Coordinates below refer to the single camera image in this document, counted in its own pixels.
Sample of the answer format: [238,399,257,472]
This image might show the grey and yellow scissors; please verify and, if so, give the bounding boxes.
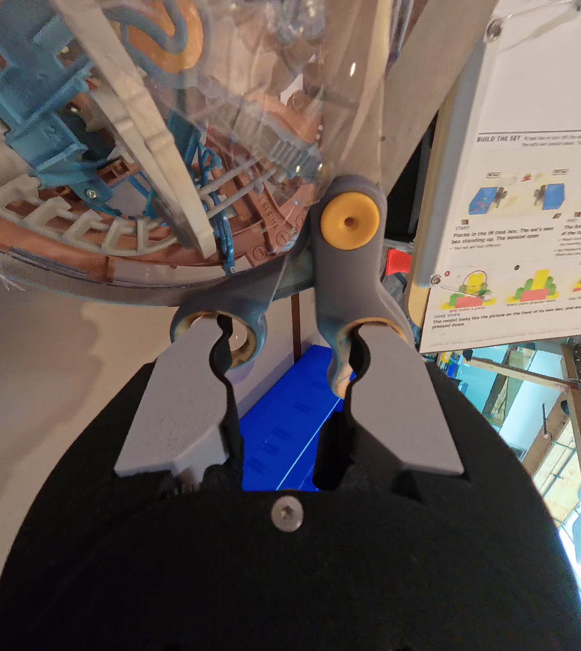
[170,0,500,397]

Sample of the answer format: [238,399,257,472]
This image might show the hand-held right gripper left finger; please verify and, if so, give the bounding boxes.
[114,316,244,486]

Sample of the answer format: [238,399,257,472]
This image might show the blue plastic bin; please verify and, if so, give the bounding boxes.
[240,345,357,493]

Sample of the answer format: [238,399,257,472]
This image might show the white instruction board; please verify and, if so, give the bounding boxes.
[407,0,581,354]

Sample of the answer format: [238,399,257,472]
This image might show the clear maze ball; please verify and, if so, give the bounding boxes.
[0,0,398,308]

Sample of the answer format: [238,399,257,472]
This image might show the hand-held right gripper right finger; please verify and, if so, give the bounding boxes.
[313,323,465,496]

